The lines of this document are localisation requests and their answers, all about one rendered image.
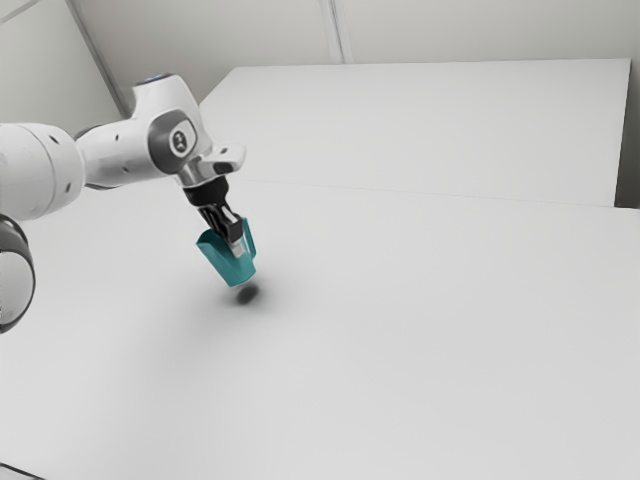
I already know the teal faceted mug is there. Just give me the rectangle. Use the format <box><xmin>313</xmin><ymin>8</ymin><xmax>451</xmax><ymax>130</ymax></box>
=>
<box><xmin>194</xmin><ymin>215</ymin><xmax>261</xmax><ymax>288</ymax></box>

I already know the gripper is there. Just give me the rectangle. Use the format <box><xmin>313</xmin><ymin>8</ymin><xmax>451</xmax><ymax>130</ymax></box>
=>
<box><xmin>181</xmin><ymin>177</ymin><xmax>249</xmax><ymax>260</ymax></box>

